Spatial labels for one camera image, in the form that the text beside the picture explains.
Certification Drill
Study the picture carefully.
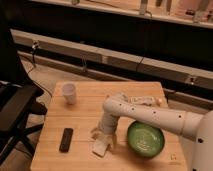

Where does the white wrapped snack package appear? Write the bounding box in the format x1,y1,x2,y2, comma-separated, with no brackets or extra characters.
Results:
129,96,162,106

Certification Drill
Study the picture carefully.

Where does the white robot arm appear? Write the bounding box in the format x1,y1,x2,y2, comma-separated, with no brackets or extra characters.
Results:
91,93,213,171

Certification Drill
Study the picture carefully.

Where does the black remote control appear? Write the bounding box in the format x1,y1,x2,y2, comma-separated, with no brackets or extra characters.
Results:
59,128,73,153

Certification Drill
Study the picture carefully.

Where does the black office chair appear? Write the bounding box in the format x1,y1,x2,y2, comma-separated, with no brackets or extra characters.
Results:
0,18,47,165

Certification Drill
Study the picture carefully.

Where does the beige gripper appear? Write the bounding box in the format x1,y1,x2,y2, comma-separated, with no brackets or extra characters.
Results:
91,125,117,150

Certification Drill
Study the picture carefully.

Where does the wooden table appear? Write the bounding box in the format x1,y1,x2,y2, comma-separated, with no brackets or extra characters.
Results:
31,81,187,171

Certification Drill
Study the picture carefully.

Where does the green bowl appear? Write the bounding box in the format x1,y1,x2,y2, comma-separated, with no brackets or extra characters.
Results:
127,121,165,158

